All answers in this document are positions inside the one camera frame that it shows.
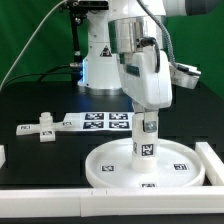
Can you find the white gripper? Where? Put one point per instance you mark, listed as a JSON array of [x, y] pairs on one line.
[[147, 88]]

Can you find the white round table top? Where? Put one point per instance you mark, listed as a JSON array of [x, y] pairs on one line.
[[174, 165]]

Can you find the white cross-shaped table base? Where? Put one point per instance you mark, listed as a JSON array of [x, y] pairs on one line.
[[47, 128]]

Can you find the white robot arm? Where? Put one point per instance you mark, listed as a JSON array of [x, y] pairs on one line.
[[130, 50]]

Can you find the white marker tag sheet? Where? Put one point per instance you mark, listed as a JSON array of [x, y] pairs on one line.
[[99, 121]]

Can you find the white right border bar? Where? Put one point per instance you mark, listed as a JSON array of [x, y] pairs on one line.
[[214, 167]]

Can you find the white border bar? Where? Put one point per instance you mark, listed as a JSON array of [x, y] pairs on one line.
[[110, 201], [214, 167], [2, 156]]

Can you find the white front border bar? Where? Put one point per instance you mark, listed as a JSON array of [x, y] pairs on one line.
[[110, 201]]

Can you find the white left border bar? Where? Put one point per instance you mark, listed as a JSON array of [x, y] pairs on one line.
[[2, 156]]

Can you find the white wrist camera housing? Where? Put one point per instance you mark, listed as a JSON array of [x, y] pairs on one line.
[[186, 76]]

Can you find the black camera stand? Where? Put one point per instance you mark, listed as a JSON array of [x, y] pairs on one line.
[[78, 10]]

